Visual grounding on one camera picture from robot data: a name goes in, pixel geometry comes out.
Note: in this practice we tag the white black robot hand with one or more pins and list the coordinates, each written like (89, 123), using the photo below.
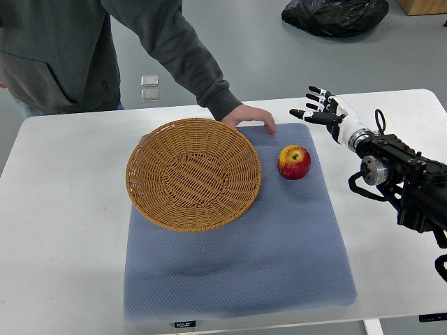
(331, 111)

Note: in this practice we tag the wooden box corner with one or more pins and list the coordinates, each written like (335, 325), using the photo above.
(423, 7)

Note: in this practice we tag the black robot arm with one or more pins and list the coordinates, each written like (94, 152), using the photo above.
(391, 171)

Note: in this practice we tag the grey hoodie torso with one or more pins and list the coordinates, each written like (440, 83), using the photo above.
(58, 56)

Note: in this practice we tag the person's bare hand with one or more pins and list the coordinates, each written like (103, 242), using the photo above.
(248, 113)

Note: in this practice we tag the metal floor plate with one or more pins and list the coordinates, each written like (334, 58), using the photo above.
(148, 95)
(149, 81)

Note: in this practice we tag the blue grey textured mat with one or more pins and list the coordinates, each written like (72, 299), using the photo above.
(284, 254)

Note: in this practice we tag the white table leg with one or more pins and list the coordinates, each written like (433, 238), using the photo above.
(373, 327)

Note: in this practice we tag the red yellow apple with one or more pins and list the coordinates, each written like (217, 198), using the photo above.
(294, 162)

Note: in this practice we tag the round wicker basket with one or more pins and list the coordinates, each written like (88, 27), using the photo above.
(193, 175)

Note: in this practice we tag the black plastic garbage bag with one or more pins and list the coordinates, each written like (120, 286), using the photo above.
(335, 18)

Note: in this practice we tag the grey hoodie sleeve forearm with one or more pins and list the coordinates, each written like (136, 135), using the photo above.
(167, 37)

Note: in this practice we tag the upper metal floor plate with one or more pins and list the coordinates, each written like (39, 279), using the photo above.
(149, 81)

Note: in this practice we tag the lower metal floor plate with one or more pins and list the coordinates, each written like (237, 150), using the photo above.
(148, 95)

